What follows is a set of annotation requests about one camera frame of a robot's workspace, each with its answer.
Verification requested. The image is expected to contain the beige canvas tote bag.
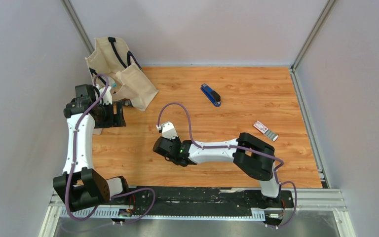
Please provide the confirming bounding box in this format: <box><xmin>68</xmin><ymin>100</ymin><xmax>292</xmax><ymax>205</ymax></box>
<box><xmin>85</xmin><ymin>37</ymin><xmax>158</xmax><ymax>112</ymax></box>

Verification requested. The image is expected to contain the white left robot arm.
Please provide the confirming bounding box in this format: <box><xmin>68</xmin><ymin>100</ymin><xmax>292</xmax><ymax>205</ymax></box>
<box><xmin>53</xmin><ymin>84</ymin><xmax>131</xmax><ymax>212</ymax></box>

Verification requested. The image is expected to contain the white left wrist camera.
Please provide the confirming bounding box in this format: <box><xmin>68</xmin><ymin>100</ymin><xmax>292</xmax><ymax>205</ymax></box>
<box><xmin>96</xmin><ymin>85</ymin><xmax>113</xmax><ymax>105</ymax></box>

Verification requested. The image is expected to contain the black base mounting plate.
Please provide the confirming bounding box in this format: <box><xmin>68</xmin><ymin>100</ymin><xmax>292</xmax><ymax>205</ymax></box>
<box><xmin>108</xmin><ymin>186</ymin><xmax>294</xmax><ymax>217</ymax></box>

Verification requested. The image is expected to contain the small bottle in bag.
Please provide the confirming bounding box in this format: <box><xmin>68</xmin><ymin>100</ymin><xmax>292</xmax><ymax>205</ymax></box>
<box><xmin>108</xmin><ymin>77</ymin><xmax>117</xmax><ymax>89</ymax></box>

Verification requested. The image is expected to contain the blue black stapler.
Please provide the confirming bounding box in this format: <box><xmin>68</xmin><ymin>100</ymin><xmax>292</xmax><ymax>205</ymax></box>
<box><xmin>200</xmin><ymin>83</ymin><xmax>221</xmax><ymax>107</ymax></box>

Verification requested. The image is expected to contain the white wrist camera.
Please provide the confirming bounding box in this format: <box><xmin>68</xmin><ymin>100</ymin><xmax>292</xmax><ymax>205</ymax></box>
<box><xmin>156</xmin><ymin>121</ymin><xmax>179</xmax><ymax>140</ymax></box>
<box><xmin>96</xmin><ymin>85</ymin><xmax>113</xmax><ymax>105</ymax></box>

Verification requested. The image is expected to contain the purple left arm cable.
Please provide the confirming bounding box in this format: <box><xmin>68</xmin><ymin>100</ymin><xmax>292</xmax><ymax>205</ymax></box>
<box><xmin>64</xmin><ymin>73</ymin><xmax>156</xmax><ymax>225</ymax></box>

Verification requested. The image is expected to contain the red white staple box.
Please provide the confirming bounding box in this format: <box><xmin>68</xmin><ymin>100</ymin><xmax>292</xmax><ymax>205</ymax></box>
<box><xmin>253</xmin><ymin>121</ymin><xmax>279</xmax><ymax>142</ymax></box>

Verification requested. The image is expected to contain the aluminium frame rail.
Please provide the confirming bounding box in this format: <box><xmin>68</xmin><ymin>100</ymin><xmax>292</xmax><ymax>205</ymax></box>
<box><xmin>39</xmin><ymin>188</ymin><xmax>357</xmax><ymax>237</ymax></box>

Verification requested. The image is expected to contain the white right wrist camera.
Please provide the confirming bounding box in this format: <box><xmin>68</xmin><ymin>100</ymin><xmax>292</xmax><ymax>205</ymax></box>
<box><xmin>156</xmin><ymin>121</ymin><xmax>179</xmax><ymax>140</ymax></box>

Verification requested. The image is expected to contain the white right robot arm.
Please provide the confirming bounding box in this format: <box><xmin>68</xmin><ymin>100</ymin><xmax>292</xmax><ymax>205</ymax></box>
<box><xmin>153</xmin><ymin>132</ymin><xmax>282</xmax><ymax>207</ymax></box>

